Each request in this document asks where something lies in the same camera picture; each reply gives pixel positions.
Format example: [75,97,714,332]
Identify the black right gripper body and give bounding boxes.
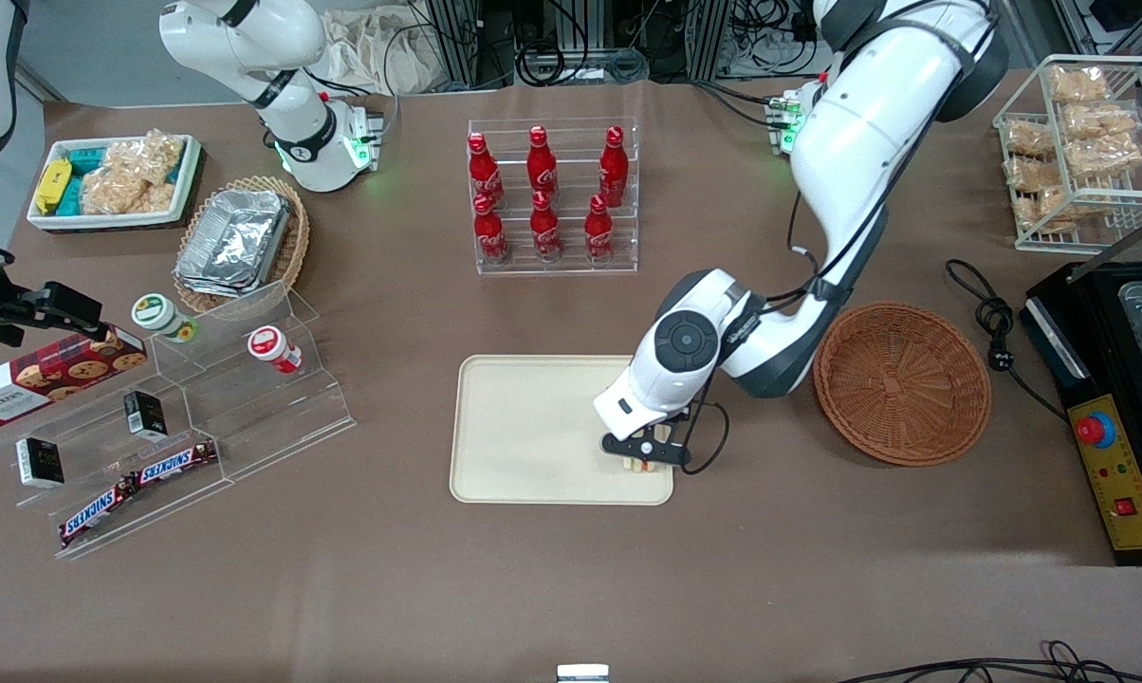
[0,283,52,348]

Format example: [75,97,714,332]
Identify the cream plastic serving tray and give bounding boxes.
[450,355,674,506]

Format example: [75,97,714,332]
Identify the wicker basket with foil containers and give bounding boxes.
[173,175,311,319]

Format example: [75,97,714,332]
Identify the empty brown wicker basket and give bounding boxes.
[813,302,992,467]

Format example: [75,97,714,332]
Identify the Walkers tartan cookie box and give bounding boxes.
[0,325,148,428]

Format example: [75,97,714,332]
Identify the green lidded sunflower cup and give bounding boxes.
[132,294,197,344]

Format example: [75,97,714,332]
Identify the clear bag of rice crackers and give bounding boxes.
[83,169,175,215]
[106,131,188,186]

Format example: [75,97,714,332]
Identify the yellow snack pack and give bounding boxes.
[35,159,71,214]

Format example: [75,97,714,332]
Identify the small black carton box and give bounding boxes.
[16,437,64,489]
[123,390,167,442]

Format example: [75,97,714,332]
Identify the silver foil food container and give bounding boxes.
[184,188,292,286]
[175,254,280,299]

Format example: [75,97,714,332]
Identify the clear acrylic bottle rack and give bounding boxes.
[467,117,640,276]

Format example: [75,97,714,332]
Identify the white rectangular snack bin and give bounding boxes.
[26,133,202,233]

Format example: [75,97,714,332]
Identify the red Coca-Cola bottle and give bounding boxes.
[530,190,563,262]
[599,126,629,208]
[468,133,504,205]
[473,194,509,265]
[527,126,559,198]
[585,194,616,262]

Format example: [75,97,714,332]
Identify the Snickers chocolate bar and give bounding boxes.
[59,479,138,549]
[135,440,219,487]

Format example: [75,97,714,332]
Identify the red lidded yogurt cup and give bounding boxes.
[247,325,304,374]

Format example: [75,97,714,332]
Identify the clear acrylic stepped shelf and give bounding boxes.
[0,280,359,561]

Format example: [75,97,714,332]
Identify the beige cloth bag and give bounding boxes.
[320,8,458,96]

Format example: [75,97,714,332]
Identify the black appliance with yellow panel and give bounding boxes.
[1019,204,1142,567]

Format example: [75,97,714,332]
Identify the bagged fried snack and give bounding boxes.
[1064,102,1141,143]
[1005,121,1056,157]
[1004,157,1065,191]
[1064,138,1142,178]
[1012,190,1079,234]
[1048,65,1110,103]

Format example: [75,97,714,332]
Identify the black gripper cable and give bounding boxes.
[675,398,729,475]

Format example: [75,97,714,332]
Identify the black arm base cable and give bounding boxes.
[694,81,781,129]

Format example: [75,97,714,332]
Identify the black power cable with plug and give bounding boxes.
[946,258,1070,423]

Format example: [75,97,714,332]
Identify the coiled black background cables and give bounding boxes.
[514,38,650,88]

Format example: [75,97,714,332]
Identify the aluminium frame post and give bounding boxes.
[429,0,482,91]
[690,0,729,82]

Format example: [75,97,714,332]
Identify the black floor cable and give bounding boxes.
[837,640,1142,683]

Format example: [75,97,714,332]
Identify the white wire rack basket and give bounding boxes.
[993,55,1142,255]

